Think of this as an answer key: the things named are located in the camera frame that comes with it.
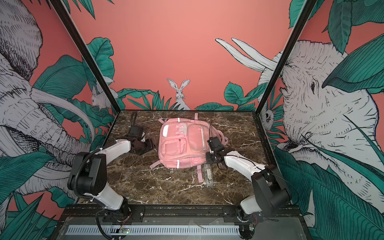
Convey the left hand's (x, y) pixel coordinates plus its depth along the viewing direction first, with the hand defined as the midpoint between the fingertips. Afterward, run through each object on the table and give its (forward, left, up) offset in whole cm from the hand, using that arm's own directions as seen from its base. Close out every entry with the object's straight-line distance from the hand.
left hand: (152, 144), depth 94 cm
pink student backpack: (-1, -20, +3) cm, 20 cm away
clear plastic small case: (-19, -34, -4) cm, 40 cm away
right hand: (-9, -35, 0) cm, 36 cm away
